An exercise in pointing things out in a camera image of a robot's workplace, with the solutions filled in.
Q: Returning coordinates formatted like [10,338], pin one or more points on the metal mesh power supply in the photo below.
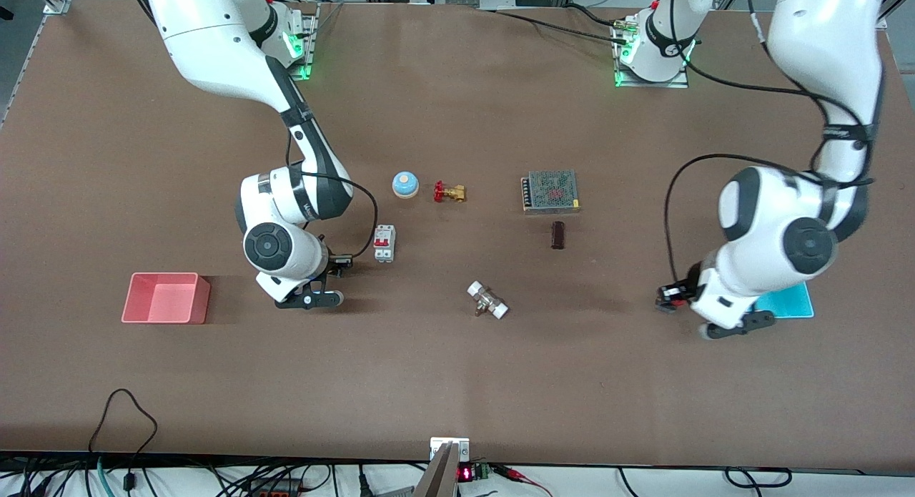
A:
[552,191]

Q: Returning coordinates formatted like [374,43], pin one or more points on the white pipe valve fitting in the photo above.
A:
[487,300]

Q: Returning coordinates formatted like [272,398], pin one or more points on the cyan plastic box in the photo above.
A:
[790,304]

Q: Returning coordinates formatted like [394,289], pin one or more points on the white mounting bracket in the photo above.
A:
[461,447]

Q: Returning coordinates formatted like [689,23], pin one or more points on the dark brown cylinder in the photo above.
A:
[557,235]

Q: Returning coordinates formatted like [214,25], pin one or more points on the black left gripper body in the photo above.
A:
[688,287]

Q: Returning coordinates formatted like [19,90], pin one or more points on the metal table corner bracket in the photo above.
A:
[57,5]

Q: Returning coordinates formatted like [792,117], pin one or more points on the black power strip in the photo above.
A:
[275,490]

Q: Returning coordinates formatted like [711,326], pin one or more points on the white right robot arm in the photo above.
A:
[214,46]

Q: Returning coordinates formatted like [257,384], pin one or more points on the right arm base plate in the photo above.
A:
[309,43]

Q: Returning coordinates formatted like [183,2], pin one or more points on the grey aluminium pole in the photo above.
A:
[439,479]

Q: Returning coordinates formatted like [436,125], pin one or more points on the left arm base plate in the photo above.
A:
[679,82]

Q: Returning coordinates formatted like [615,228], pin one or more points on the white circuit breaker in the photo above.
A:
[384,243]

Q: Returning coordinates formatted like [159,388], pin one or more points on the red clip lead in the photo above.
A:
[515,474]

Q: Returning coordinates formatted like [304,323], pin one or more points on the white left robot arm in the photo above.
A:
[829,25]

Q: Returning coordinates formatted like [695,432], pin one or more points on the red LED display module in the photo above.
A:
[465,474]

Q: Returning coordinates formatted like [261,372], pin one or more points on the blue service bell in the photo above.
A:
[405,184]

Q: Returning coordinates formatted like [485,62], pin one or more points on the pink plastic box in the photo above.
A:
[164,300]

